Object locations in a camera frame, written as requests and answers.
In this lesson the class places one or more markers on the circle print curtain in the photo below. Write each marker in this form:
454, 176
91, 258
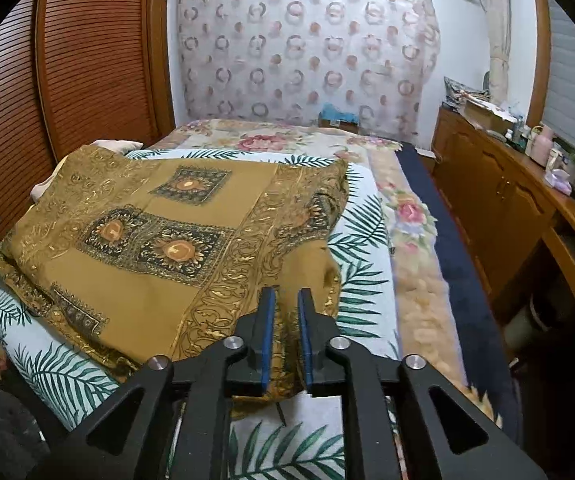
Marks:
307, 50

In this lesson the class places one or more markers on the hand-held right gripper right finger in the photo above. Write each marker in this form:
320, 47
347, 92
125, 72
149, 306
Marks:
307, 345

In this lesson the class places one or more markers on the purple tissue pack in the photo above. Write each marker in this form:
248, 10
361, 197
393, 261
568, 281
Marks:
558, 181

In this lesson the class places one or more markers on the stack of folded cloths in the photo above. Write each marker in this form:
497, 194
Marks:
460, 92

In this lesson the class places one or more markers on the open cardboard box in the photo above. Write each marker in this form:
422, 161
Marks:
487, 112

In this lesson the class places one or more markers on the beige lace curtain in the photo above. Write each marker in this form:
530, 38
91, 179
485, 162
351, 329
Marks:
498, 30

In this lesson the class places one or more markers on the louvered wooden wardrobe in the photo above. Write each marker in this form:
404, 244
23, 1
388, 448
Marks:
82, 70

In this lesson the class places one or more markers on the grey round container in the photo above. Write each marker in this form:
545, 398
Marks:
532, 317

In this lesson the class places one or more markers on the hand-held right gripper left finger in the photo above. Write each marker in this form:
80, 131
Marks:
267, 340

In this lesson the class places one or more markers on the wooden cabinet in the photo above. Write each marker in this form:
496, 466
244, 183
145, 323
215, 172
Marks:
487, 195

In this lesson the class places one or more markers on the navy blue bed sheet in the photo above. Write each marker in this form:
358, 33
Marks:
452, 260

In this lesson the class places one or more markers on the gold patterned cloth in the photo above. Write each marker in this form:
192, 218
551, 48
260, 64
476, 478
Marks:
132, 285

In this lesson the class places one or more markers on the small cardboard box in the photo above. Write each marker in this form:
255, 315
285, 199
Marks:
337, 126

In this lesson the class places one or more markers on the wooden window frame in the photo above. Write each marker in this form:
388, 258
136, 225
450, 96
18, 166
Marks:
538, 55

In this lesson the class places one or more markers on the beige cloth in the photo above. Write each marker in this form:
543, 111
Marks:
112, 146

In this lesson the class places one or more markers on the leaf print blanket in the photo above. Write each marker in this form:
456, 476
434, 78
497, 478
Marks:
362, 240

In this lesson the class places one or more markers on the floral quilt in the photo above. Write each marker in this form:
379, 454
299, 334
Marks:
407, 220

